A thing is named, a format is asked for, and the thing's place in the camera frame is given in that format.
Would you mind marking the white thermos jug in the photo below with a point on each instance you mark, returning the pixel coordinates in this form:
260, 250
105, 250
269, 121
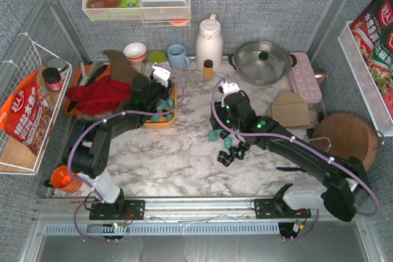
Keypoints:
209, 43

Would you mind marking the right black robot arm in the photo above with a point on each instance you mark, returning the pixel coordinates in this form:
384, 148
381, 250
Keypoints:
344, 179

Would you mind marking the white wire side basket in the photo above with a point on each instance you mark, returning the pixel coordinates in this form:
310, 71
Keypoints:
16, 158

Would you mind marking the round wooden board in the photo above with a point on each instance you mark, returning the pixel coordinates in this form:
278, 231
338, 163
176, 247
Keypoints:
346, 135

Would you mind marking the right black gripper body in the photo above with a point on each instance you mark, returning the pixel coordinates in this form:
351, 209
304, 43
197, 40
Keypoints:
219, 116

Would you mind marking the steel pot with lid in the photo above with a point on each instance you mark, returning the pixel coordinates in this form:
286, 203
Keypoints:
261, 63

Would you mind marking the wrist white camera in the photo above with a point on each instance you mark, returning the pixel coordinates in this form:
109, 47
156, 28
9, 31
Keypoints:
226, 89
161, 74

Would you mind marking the red seasoning packets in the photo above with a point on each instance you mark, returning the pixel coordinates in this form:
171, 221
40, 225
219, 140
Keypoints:
367, 29

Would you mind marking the cardboard pieces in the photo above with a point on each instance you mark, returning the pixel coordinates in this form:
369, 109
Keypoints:
289, 110

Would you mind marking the white orange striped bowl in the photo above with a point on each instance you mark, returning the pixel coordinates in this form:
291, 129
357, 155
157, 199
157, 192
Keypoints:
135, 52

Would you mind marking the light blue mug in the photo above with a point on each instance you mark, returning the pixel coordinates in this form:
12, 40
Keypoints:
177, 57

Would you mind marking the clear plastic containers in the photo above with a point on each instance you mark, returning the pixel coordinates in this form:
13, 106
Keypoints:
164, 9

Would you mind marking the pink egg tray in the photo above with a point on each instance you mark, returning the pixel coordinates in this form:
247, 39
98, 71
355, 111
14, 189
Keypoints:
302, 79

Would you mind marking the orange cup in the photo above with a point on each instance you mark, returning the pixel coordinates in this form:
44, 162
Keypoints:
61, 180

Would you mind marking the red jar black lid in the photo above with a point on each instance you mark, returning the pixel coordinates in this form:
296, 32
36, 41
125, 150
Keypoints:
52, 79

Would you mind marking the green lid white cup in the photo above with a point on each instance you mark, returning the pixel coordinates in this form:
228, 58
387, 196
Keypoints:
157, 57

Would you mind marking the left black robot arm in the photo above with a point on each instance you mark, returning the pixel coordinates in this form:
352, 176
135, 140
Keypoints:
87, 149

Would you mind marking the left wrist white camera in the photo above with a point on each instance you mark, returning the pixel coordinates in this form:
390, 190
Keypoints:
161, 74

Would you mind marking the black kitchen knife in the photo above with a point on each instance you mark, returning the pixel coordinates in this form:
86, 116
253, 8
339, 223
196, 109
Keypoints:
93, 73

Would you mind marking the orange snack bag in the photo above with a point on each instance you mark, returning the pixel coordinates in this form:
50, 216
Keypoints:
23, 115

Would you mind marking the white mesh right basket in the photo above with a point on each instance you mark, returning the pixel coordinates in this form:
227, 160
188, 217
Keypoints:
373, 100

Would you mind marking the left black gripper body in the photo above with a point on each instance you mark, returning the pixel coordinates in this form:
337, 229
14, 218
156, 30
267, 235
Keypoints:
163, 94

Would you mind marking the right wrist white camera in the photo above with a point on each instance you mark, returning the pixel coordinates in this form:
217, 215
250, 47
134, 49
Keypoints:
226, 89

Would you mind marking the red cloth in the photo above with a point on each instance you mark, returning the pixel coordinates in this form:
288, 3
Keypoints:
100, 97

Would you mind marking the glass jar silver lid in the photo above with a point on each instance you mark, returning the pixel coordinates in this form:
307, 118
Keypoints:
58, 64

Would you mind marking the brown cloth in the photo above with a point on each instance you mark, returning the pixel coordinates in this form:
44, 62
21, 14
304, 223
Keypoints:
123, 71

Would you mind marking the orange plastic storage basket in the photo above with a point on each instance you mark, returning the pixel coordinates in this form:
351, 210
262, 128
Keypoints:
164, 112

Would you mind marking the orange spice bottle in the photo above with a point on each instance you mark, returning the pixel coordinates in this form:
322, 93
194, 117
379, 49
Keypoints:
208, 70

